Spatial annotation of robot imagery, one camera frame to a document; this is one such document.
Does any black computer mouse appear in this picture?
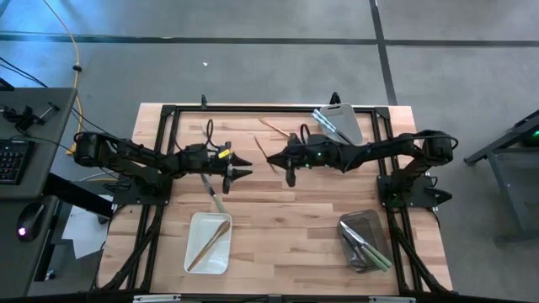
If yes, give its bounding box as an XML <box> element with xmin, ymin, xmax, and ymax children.
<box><xmin>15</xmin><ymin>201</ymin><xmax>47</xmax><ymax>243</ymax></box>

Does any white bin with handle cutouts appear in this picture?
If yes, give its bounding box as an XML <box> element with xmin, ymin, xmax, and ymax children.
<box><xmin>318</xmin><ymin>102</ymin><xmax>365</xmax><ymax>146</ymax></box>

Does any knife with teal patterned handle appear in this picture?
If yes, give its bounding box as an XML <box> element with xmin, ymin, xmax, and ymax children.
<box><xmin>312</xmin><ymin>109</ymin><xmax>338</xmax><ymax>135</ymax></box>

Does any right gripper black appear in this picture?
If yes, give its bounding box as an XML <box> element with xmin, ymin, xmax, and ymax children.
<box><xmin>266</xmin><ymin>133</ymin><xmax>328</xmax><ymax>189</ymax></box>

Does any silver bracket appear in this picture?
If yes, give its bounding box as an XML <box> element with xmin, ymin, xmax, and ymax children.
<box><xmin>368</xmin><ymin>295</ymin><xmax>417</xmax><ymax>303</ymax></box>
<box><xmin>132</xmin><ymin>294</ymin><xmax>183</xmax><ymax>303</ymax></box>

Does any black desk frame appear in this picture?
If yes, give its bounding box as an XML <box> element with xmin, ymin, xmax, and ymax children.
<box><xmin>462</xmin><ymin>108</ymin><xmax>539</xmax><ymax>245</ymax></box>

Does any grey desk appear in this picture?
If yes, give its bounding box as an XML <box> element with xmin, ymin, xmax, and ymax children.
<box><xmin>0</xmin><ymin>87</ymin><xmax>115</xmax><ymax>300</ymax></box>

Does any yellow cable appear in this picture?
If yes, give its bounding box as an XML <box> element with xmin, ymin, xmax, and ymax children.
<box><xmin>41</xmin><ymin>0</ymin><xmax>84</xmax><ymax>155</ymax></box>

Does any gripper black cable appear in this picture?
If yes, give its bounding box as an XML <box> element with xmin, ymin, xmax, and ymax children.
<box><xmin>297</xmin><ymin>123</ymin><xmax>312</xmax><ymax>146</ymax></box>
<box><xmin>174</xmin><ymin>119</ymin><xmax>216</xmax><ymax>155</ymax></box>

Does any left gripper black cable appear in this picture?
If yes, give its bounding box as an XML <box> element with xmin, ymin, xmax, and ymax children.
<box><xmin>174</xmin><ymin>119</ymin><xmax>216</xmax><ymax>155</ymax></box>

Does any slim wooden utensil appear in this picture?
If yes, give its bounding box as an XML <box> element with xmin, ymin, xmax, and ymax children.
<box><xmin>257</xmin><ymin>116</ymin><xmax>291</xmax><ymax>139</ymax></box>
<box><xmin>186</xmin><ymin>221</ymin><xmax>232</xmax><ymax>273</ymax></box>

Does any black backlit keyboard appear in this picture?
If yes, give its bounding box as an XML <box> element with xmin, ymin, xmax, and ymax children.
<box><xmin>0</xmin><ymin>138</ymin><xmax>36</xmax><ymax>186</ymax></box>

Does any dark grey rectangular tray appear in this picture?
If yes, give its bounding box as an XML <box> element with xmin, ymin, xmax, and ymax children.
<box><xmin>336</xmin><ymin>208</ymin><xmax>395</xmax><ymax>274</ymax></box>

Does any white rectangular tray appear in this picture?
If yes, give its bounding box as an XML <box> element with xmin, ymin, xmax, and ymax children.
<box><xmin>183</xmin><ymin>211</ymin><xmax>233</xmax><ymax>276</ymax></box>

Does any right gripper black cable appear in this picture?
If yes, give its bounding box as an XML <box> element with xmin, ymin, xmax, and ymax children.
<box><xmin>297</xmin><ymin>123</ymin><xmax>312</xmax><ymax>146</ymax></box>

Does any black desk clamp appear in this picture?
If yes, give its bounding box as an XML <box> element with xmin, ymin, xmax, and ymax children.
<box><xmin>2</xmin><ymin>101</ymin><xmax>62</xmax><ymax>132</ymax></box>

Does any black aluminium table frame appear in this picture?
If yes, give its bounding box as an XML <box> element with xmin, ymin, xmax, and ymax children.
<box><xmin>90</xmin><ymin>91</ymin><xmax>454</xmax><ymax>295</ymax></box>

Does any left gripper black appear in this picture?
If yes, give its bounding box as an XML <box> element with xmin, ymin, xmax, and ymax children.
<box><xmin>179</xmin><ymin>142</ymin><xmax>253</xmax><ymax>194</ymax></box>

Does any black floor cable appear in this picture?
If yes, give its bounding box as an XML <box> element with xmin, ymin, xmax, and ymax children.
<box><xmin>0</xmin><ymin>56</ymin><xmax>50</xmax><ymax>89</ymax></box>

